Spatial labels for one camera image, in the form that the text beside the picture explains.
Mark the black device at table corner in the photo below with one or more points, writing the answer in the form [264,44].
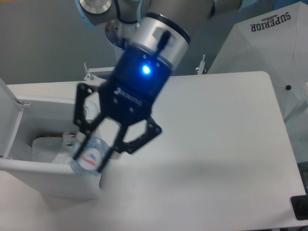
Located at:
[300,206]

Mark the crushed clear plastic bottle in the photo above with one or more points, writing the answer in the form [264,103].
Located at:
[90,158]

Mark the white metal base frame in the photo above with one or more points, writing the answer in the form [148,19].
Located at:
[104,72]

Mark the white bin liner bag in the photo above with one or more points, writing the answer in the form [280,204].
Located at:
[46,157]

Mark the white trash can lid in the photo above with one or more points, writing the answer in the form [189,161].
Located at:
[11,111]

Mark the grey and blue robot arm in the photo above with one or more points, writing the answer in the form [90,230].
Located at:
[165,31]

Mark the white trash can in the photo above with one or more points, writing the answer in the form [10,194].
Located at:
[47,116]

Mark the white Superior umbrella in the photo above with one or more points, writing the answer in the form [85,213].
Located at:
[275,43]

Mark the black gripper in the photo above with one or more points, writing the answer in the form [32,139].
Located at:
[127,98]

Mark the white plastic wrapper bag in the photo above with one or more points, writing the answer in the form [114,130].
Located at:
[59,143]

